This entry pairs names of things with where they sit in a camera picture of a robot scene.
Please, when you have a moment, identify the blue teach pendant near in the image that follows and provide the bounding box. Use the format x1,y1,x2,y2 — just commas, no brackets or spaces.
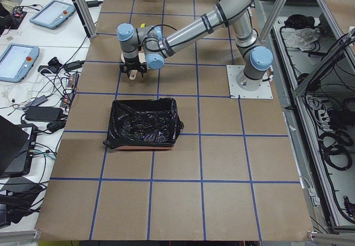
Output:
1,43,39,83

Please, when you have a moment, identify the black power adapter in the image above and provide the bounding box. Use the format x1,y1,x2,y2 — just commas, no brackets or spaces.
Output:
25,106,63,122

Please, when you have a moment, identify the blue teach pendant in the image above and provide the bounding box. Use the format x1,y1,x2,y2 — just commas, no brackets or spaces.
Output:
29,0,76,29
1,43,39,83

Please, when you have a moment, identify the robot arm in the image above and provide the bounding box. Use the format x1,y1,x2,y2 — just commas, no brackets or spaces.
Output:
117,0,273,91

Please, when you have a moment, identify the blue teach pendant far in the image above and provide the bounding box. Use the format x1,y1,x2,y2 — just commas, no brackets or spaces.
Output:
29,0,76,29

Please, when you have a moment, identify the black lined trash bin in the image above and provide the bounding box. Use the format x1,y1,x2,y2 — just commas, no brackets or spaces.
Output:
103,98,184,150

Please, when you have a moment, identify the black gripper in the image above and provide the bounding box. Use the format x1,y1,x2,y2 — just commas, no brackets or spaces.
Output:
119,59,146,78

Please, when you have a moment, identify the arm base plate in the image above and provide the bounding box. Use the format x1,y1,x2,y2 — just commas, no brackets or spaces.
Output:
226,65,273,100

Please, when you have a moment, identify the aluminium frame post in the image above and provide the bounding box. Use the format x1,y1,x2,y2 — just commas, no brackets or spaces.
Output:
72,0,97,39

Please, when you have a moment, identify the black laptop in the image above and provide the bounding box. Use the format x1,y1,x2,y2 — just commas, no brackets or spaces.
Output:
1,116,38,178

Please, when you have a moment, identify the beige dustpan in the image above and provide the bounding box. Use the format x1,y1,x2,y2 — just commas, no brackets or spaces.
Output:
121,53,146,80

